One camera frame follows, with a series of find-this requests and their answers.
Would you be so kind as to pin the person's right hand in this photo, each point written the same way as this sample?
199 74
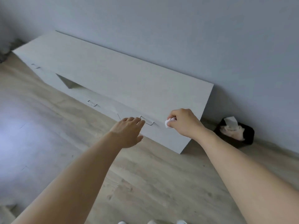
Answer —
186 123

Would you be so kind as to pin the person's left hand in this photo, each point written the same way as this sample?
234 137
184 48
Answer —
127 132

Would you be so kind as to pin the white wipe pad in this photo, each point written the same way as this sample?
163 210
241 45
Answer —
167 124

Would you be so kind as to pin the low white cabinet door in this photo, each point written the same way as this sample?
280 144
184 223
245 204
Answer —
168 138

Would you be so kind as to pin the low white wooden cabinet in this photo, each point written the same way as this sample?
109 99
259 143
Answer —
116 74

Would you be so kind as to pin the person's left forearm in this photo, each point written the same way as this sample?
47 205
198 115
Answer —
70 188

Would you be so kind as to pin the person's right forearm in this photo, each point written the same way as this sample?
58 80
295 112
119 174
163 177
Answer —
245 174

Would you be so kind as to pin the crumpled white tissues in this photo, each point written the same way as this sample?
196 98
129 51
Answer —
231 130

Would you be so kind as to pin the black tissue box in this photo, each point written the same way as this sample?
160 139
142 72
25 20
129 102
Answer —
248 135

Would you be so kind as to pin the grey curtain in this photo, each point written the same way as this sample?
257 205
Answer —
9 44

